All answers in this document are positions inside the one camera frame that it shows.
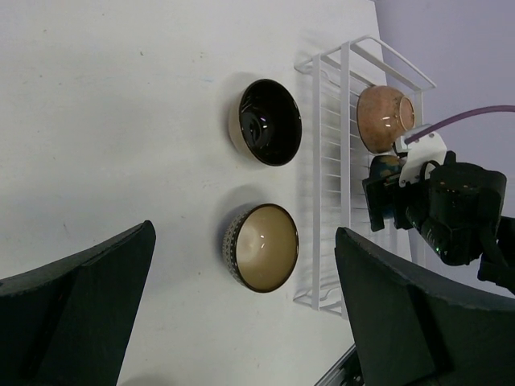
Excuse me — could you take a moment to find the black glossy bowl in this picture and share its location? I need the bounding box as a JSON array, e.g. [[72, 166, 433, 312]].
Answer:
[[228, 79, 303, 167]]

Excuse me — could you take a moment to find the tan blue-outside bowl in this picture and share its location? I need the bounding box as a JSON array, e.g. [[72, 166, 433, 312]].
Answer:
[[369, 155, 402, 219]]

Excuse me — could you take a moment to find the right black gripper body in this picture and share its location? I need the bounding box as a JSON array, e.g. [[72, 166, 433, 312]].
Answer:
[[362, 174, 429, 232]]

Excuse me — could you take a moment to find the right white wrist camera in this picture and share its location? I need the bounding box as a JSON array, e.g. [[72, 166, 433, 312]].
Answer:
[[393, 132, 447, 187]]

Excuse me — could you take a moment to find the aluminium frame rail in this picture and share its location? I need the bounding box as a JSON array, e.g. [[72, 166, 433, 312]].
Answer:
[[315, 345, 365, 386]]

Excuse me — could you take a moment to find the small tan patterned bowl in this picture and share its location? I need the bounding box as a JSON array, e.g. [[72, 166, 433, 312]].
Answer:
[[221, 203, 299, 294]]

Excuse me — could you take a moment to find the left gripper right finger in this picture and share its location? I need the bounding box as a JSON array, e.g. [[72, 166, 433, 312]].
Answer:
[[335, 228, 514, 385]]

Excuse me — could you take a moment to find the white wire dish rack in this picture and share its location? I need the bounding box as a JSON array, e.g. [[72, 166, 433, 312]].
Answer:
[[295, 35, 436, 318]]

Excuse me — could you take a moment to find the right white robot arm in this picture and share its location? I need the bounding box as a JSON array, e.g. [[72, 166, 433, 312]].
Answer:
[[362, 151, 514, 291]]

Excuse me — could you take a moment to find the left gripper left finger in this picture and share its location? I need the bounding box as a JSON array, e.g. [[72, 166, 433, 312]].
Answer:
[[1, 220, 156, 385]]

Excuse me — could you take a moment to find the large tan pink-outside bowl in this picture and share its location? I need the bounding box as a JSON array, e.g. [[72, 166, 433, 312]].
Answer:
[[356, 85, 415, 154]]

